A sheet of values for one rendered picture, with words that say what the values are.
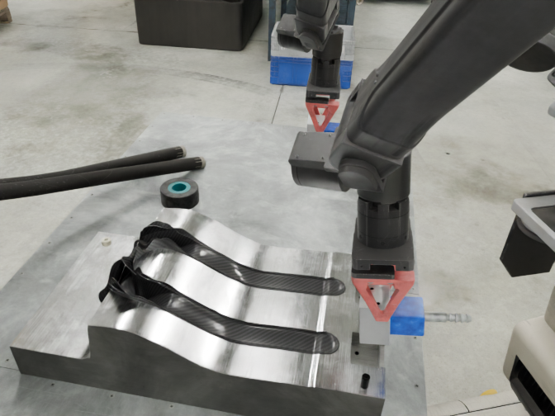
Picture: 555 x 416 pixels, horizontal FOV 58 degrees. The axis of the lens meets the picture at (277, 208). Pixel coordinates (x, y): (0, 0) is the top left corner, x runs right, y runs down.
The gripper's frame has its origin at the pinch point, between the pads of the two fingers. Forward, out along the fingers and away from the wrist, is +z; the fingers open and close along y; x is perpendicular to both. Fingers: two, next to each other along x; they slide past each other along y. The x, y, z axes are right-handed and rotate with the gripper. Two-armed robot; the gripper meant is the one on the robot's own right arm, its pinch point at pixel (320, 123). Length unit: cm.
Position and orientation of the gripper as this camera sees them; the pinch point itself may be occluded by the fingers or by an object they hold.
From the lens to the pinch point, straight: 109.1
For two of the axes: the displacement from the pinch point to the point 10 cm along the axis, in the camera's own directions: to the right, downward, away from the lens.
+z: -0.4, 8.2, 5.8
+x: 9.9, 0.9, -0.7
